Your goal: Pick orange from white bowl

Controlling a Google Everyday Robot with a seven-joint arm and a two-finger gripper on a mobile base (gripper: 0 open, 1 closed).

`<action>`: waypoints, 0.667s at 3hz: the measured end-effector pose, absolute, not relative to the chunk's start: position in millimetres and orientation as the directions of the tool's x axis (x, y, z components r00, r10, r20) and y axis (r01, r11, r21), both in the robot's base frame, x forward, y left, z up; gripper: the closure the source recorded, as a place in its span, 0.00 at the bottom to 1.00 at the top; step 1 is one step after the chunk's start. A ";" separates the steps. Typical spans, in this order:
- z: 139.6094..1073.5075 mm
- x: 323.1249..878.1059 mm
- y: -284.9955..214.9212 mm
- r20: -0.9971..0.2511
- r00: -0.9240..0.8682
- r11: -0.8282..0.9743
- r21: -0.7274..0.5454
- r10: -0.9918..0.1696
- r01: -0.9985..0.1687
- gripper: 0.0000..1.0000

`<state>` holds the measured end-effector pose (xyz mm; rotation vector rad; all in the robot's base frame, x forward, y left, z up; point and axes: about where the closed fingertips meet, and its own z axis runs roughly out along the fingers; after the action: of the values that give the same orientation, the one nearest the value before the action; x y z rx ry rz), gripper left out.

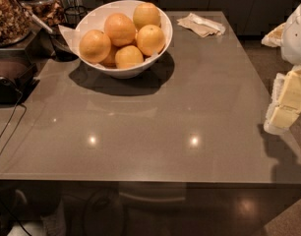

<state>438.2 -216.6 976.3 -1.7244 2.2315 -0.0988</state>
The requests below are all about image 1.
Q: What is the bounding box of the black appliance on left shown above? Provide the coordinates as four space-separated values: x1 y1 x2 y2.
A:
0 54 38 105

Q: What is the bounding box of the crumpled paper napkin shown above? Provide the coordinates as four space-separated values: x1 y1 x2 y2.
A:
177 13 226 37

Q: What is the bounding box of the glass jar of nuts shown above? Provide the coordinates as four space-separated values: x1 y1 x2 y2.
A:
0 0 30 47

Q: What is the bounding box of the white paper under bowl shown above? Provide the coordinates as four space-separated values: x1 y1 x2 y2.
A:
59 26 80 55

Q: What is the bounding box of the black wire holder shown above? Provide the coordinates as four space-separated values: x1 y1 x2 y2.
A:
64 6 88 29

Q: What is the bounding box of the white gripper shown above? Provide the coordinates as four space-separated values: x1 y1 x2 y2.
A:
261 3 301 135

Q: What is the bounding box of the white ceramic bowl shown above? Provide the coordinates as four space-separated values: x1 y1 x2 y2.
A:
70 0 173 79

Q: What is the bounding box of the black power cable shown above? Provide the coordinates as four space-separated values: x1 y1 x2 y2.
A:
0 82 29 167

